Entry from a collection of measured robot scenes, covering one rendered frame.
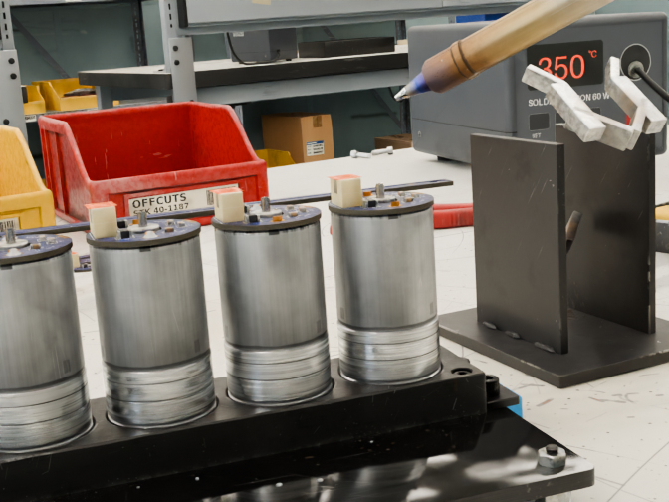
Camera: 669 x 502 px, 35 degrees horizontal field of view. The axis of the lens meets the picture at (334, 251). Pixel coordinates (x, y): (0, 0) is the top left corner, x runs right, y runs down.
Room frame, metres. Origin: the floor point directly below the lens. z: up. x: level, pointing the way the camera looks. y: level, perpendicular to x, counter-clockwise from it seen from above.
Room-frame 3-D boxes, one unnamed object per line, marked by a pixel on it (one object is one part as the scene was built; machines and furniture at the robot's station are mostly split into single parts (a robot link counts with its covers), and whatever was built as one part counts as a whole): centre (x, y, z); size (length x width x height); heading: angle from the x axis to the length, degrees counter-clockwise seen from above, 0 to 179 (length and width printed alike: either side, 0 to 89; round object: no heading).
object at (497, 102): (0.73, -0.14, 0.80); 0.15 x 0.12 x 0.10; 18
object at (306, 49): (3.21, -0.07, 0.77); 0.24 x 0.16 x 0.04; 119
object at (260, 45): (3.05, 0.16, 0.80); 0.15 x 0.12 x 0.10; 50
